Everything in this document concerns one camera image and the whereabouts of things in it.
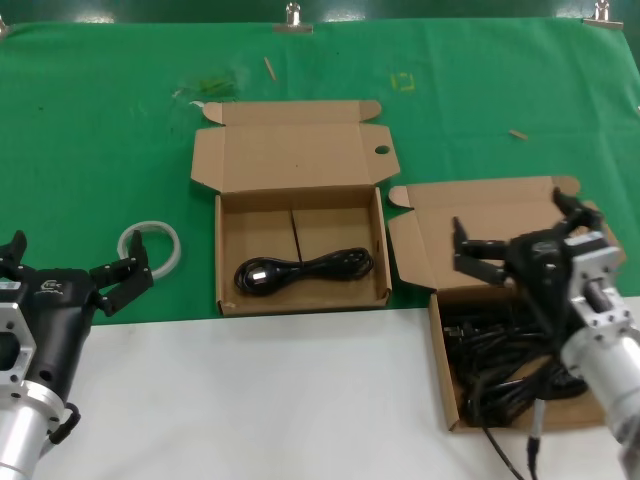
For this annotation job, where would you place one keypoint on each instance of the green table cloth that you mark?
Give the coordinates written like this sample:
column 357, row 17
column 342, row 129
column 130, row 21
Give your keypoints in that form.
column 75, row 125

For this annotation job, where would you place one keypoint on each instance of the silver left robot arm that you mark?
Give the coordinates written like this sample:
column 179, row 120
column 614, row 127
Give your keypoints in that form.
column 20, row 435

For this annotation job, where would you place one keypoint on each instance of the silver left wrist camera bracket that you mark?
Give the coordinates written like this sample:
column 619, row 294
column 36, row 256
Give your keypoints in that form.
column 12, row 314

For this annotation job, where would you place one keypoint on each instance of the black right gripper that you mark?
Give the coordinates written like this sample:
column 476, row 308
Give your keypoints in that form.
column 540, row 265

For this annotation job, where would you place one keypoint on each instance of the short wooden stick piece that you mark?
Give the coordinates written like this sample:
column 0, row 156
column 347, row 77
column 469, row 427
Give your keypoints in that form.
column 518, row 134

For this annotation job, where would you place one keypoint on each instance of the clear tape roll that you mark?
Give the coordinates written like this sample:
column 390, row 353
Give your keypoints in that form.
column 150, row 225

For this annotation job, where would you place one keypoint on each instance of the thin wooden stick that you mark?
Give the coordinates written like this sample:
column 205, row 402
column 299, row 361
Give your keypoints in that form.
column 270, row 68

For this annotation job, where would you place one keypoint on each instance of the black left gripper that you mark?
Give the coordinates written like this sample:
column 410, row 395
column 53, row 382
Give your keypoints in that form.
column 55, row 310

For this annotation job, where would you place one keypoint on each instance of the clear plastic wrapper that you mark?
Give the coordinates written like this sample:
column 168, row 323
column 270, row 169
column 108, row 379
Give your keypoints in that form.
column 215, row 85

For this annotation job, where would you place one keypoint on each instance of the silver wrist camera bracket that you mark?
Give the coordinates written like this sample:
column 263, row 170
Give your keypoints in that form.
column 12, row 314
column 597, row 280

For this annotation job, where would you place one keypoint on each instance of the open cardboard box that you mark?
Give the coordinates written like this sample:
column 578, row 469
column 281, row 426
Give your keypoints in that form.
column 295, row 150
column 490, row 220

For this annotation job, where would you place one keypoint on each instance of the silver binder clip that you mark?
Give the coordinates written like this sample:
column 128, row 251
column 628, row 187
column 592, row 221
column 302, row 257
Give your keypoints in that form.
column 292, row 28
column 602, row 22

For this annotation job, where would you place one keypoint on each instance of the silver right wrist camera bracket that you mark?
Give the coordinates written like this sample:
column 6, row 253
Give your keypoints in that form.
column 597, row 280

